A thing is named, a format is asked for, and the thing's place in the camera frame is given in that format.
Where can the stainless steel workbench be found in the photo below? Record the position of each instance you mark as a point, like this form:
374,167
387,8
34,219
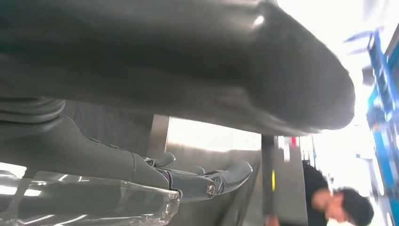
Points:
218,212

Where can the blue metal shelf rack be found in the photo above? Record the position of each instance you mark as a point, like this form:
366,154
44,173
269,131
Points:
385,124

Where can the grey device with yellow label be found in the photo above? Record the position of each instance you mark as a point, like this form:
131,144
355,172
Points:
290,193

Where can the person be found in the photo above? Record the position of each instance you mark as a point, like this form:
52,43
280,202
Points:
349,206

